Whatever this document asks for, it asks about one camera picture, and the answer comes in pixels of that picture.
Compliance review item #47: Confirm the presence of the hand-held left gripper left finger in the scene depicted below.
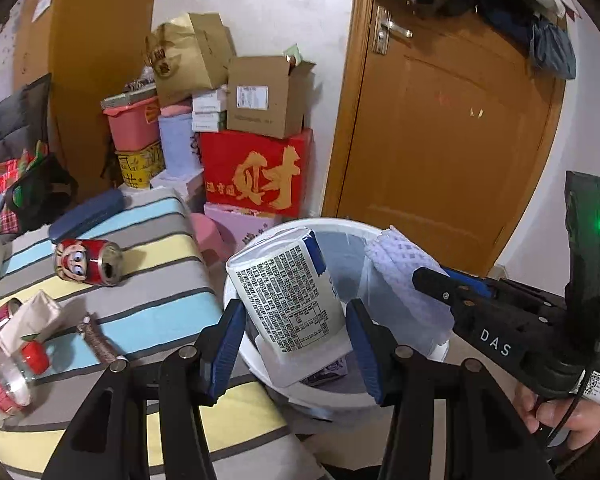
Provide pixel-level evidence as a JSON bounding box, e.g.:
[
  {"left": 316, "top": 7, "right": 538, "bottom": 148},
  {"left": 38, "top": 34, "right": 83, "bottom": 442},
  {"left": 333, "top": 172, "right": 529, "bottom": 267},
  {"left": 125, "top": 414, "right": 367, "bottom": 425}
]
[{"left": 40, "top": 299, "right": 248, "bottom": 480}]

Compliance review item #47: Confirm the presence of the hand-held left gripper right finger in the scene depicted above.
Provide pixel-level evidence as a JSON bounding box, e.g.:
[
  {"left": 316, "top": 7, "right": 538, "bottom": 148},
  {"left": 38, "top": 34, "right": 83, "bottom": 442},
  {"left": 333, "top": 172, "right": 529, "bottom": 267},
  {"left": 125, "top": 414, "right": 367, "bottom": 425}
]
[{"left": 345, "top": 299, "right": 556, "bottom": 480}]

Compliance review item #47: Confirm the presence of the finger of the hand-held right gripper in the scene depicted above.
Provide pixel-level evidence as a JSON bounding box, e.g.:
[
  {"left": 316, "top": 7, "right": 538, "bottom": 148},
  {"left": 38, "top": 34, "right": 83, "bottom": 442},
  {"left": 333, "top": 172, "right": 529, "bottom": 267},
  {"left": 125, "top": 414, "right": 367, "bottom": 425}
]
[
  {"left": 412, "top": 266, "right": 491, "bottom": 332},
  {"left": 444, "top": 268, "right": 499, "bottom": 298}
]

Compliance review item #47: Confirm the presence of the white foam mesh sleeve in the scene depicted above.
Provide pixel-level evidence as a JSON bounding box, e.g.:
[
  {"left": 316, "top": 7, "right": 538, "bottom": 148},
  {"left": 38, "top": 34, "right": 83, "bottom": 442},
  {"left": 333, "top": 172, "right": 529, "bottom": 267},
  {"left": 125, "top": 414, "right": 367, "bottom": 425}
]
[{"left": 364, "top": 225, "right": 453, "bottom": 348}]

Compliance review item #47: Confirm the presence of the white round trash bin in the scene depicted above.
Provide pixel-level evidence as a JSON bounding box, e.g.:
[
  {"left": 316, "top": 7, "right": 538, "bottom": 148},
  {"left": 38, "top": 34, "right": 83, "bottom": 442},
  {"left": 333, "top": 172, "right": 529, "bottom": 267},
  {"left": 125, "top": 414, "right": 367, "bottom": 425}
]
[{"left": 222, "top": 217, "right": 451, "bottom": 421}]

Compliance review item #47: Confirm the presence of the white printed paper cup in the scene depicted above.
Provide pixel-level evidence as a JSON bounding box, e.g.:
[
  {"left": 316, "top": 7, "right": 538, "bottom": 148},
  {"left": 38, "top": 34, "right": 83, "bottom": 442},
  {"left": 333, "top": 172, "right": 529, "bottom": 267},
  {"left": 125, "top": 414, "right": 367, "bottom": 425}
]
[{"left": 225, "top": 227, "right": 348, "bottom": 388}]

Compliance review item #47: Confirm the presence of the red cartoon drink can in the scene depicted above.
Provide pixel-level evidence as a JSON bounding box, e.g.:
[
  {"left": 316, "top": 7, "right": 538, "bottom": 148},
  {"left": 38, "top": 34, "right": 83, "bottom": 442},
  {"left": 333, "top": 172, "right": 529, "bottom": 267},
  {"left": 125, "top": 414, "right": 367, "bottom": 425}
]
[{"left": 54, "top": 238, "right": 124, "bottom": 287}]

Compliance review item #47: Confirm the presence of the beige paper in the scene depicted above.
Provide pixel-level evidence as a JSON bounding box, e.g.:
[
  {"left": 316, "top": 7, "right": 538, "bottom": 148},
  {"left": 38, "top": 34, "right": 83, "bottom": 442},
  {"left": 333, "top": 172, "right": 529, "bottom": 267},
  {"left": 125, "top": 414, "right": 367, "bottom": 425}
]
[{"left": 0, "top": 290, "right": 63, "bottom": 356}]

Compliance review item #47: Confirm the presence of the clear plastic bottle red label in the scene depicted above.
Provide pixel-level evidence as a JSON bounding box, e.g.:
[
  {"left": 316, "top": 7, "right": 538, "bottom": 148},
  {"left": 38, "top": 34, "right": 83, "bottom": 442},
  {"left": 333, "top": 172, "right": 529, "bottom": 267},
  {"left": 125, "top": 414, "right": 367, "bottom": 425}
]
[{"left": 0, "top": 340, "right": 51, "bottom": 431}]

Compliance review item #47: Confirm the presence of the person's right hand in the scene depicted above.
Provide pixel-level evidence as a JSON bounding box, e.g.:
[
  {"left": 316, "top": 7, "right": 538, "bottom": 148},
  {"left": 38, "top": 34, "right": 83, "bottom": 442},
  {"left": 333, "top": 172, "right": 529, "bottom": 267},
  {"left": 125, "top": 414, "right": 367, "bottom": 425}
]
[{"left": 511, "top": 384, "right": 600, "bottom": 450}]

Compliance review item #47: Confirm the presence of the clear plastic bin liner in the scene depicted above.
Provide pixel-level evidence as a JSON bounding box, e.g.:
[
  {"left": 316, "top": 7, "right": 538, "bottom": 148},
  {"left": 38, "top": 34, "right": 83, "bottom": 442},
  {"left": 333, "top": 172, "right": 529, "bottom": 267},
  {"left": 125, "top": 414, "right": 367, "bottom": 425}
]
[{"left": 307, "top": 227, "right": 448, "bottom": 361}]

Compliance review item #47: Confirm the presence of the striped bed sheet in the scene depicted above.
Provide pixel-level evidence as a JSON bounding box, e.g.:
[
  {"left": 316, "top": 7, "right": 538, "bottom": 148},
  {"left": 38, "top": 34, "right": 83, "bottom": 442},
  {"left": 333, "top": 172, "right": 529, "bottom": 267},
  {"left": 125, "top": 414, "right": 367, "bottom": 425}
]
[{"left": 0, "top": 187, "right": 326, "bottom": 480}]

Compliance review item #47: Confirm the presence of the pink plastic stool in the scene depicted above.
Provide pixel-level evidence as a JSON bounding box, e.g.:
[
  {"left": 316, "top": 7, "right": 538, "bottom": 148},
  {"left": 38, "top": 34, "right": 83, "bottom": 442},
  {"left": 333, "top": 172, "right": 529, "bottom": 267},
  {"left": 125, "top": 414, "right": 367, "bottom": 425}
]
[{"left": 190, "top": 212, "right": 236, "bottom": 266}]

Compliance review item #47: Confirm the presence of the purple floral box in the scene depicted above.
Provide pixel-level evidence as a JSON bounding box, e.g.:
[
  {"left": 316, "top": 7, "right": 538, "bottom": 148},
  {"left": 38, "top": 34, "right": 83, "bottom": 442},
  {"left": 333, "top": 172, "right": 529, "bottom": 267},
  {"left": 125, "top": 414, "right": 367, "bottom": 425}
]
[{"left": 203, "top": 202, "right": 283, "bottom": 256}]

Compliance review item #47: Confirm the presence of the wooden door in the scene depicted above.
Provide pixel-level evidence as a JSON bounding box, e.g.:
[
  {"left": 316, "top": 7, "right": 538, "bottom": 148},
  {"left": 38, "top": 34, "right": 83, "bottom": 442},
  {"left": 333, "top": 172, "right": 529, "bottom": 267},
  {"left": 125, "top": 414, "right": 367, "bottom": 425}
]
[{"left": 322, "top": 0, "right": 581, "bottom": 278}]

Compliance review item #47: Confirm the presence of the white flat open box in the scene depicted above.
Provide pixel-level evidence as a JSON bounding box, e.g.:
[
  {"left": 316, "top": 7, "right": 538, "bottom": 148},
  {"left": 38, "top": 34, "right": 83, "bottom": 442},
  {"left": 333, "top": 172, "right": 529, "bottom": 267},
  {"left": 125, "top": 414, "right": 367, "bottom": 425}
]
[{"left": 149, "top": 167, "right": 205, "bottom": 201}]

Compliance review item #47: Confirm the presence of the blue glasses case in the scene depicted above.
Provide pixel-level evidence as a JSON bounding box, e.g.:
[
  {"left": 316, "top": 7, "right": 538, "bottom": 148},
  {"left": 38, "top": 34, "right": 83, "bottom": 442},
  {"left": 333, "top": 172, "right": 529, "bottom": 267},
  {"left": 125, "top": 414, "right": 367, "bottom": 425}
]
[{"left": 48, "top": 189, "right": 126, "bottom": 246}]

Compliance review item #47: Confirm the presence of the red gold-print box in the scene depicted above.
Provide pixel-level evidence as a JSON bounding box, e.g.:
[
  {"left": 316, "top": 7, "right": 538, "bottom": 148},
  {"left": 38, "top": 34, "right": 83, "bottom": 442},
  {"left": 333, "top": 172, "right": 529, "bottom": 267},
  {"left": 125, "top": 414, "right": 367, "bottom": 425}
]
[{"left": 199, "top": 127, "right": 314, "bottom": 218}]

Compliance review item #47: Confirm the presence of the yellow printed box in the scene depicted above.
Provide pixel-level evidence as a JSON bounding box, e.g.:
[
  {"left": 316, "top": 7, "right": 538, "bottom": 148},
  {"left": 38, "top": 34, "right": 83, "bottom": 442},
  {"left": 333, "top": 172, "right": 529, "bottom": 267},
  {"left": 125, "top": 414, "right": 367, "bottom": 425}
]
[{"left": 114, "top": 140, "right": 166, "bottom": 191}]

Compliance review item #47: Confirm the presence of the lavender container pink lid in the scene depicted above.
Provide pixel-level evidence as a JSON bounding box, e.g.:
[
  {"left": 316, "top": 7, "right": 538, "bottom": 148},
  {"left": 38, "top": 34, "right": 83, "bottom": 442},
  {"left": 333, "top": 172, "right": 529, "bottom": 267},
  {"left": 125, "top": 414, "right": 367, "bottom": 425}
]
[{"left": 157, "top": 105, "right": 203, "bottom": 173}]

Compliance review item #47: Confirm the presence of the open cardboard box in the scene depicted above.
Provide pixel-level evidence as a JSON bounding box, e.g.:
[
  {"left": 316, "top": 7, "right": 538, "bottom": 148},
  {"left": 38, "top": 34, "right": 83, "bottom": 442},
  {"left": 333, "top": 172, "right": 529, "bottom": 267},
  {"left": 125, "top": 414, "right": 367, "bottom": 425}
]
[{"left": 226, "top": 54, "right": 317, "bottom": 140}]

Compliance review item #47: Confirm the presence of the black bag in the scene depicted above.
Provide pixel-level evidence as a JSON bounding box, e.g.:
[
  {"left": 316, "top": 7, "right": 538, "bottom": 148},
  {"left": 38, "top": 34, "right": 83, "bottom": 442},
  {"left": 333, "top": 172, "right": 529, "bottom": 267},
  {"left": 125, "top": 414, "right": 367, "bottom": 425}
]
[{"left": 5, "top": 152, "right": 78, "bottom": 233}]

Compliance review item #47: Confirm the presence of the pink storage bin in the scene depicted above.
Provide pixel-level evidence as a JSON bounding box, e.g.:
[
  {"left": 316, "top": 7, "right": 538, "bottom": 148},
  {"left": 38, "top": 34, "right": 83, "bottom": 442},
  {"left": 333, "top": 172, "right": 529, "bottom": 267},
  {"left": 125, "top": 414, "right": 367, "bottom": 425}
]
[{"left": 102, "top": 96, "right": 162, "bottom": 153}]

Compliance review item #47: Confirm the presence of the dark blue hanging jacket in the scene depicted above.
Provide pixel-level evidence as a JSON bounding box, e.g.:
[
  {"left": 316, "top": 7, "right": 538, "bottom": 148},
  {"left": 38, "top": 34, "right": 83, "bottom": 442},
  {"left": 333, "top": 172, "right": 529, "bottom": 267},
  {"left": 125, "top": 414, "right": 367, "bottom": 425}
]
[{"left": 455, "top": 0, "right": 578, "bottom": 81}]

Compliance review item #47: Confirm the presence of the grey patterned flat box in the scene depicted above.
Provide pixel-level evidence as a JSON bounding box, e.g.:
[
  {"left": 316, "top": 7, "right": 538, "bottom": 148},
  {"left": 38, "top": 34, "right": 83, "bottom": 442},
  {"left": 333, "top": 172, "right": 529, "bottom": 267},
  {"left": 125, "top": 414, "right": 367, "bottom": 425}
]
[{"left": 100, "top": 79, "right": 158, "bottom": 108}]

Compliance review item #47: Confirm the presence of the brown paper bag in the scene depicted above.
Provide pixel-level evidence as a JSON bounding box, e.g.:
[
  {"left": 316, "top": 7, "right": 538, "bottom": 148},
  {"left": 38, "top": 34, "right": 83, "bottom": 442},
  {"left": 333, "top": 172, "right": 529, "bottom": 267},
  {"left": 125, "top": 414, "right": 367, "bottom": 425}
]
[{"left": 144, "top": 12, "right": 237, "bottom": 108}]

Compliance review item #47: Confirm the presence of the red plaid bag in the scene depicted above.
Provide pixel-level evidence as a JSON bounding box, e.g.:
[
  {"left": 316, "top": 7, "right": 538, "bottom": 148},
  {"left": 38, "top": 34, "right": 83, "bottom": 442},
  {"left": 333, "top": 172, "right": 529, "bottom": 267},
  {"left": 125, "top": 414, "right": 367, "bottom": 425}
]
[{"left": 0, "top": 140, "right": 48, "bottom": 236}]

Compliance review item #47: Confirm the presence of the grey quilted cushion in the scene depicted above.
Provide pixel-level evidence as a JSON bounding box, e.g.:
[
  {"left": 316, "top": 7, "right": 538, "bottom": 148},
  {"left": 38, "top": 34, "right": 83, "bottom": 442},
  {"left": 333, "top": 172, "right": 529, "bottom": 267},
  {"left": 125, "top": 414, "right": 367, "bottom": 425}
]
[{"left": 0, "top": 74, "right": 52, "bottom": 166}]

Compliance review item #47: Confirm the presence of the black cable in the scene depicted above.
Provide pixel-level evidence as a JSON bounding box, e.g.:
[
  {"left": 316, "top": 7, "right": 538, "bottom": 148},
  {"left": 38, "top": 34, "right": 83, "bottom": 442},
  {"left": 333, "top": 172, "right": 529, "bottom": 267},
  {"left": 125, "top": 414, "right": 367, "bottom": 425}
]
[{"left": 544, "top": 390, "right": 583, "bottom": 448}]

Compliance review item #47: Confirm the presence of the metal door handle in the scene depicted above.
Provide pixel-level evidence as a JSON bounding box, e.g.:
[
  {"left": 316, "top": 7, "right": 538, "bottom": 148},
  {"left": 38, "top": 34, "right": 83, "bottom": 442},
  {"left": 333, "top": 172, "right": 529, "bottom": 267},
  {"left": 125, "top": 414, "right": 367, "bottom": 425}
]
[{"left": 371, "top": 6, "right": 414, "bottom": 56}]

